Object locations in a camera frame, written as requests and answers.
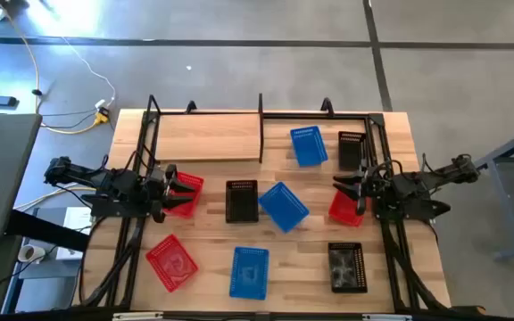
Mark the silver frame bracket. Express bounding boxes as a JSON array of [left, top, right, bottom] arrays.
[[112, 311, 164, 321], [361, 313, 412, 321]]

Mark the cream floor cable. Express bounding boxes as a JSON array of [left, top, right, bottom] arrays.
[[13, 182, 100, 211]]

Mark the black aluminium rig frame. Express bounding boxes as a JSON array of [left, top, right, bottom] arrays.
[[78, 97, 485, 313]]

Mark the grey-blue table frame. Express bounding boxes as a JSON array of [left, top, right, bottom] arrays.
[[461, 122, 514, 262]]

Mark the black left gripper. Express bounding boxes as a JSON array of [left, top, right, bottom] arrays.
[[143, 165, 196, 224]]

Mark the yellow floor cable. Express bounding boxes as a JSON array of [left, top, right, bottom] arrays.
[[0, 0, 106, 135]]

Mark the black desk leg beam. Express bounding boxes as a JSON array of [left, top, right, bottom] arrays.
[[6, 209, 91, 253]]

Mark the paper cup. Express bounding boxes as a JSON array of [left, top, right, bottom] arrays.
[[17, 243, 47, 264]]

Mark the black plastic basket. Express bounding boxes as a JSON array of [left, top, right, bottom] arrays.
[[337, 130, 368, 171], [327, 242, 369, 294], [225, 179, 260, 224]]

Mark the black floor cable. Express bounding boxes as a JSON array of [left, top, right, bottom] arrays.
[[0, 109, 102, 131]]

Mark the white floor cable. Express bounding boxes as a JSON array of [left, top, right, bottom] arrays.
[[60, 35, 118, 111]]

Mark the white box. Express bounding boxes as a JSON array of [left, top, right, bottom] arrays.
[[55, 206, 93, 262]]

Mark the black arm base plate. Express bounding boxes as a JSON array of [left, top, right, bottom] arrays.
[[87, 195, 153, 219], [375, 198, 452, 220]]

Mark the blue plastic basket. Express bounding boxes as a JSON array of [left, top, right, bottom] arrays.
[[257, 181, 311, 234], [228, 246, 270, 301], [289, 125, 329, 169]]

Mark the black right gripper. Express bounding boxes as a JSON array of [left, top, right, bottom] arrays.
[[332, 165, 386, 216]]

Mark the red plastic basket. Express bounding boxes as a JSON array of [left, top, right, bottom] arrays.
[[327, 190, 365, 227], [145, 234, 199, 294], [162, 171, 205, 219]]

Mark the black metal shelf frame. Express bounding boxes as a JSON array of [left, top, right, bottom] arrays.
[[146, 92, 266, 165]]

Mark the grey desk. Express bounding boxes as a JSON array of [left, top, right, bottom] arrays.
[[0, 113, 43, 242]]

